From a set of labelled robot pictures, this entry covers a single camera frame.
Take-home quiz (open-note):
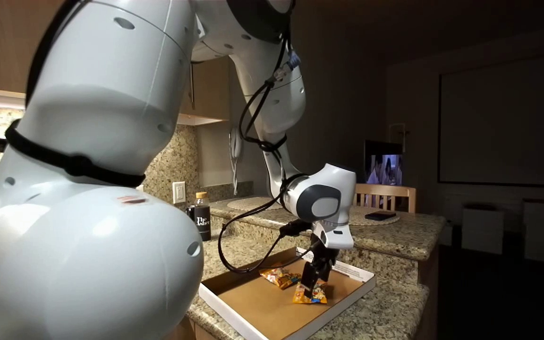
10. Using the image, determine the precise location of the dark framed wall panel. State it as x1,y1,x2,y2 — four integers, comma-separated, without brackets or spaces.
436,51,544,189

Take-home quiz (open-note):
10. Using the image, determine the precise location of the wooden slat chair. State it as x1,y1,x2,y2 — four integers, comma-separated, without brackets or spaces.
351,183,419,215

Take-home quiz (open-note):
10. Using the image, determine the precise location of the white wall outlet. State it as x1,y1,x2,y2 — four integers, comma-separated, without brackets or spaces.
170,180,189,206

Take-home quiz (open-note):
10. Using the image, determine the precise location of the small black flat device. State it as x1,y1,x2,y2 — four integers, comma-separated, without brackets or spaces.
362,212,398,223

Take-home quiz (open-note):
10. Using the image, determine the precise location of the dark sauce bottle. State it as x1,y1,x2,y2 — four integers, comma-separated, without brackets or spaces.
192,189,213,242

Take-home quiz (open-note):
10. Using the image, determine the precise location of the white cube stool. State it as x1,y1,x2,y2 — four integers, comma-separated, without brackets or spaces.
459,204,506,257
521,198,544,266

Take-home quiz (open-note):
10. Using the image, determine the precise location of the lit screen monitor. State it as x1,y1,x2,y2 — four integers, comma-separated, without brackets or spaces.
362,138,406,187

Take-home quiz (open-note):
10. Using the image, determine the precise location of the black robot cable with strap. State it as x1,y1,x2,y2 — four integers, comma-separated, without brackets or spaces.
4,0,325,276

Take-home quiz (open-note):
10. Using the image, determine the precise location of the round woven placemat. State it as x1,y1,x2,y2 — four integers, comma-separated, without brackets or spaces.
345,208,406,227

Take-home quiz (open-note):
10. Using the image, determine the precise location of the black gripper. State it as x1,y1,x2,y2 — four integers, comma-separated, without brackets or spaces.
298,246,342,297

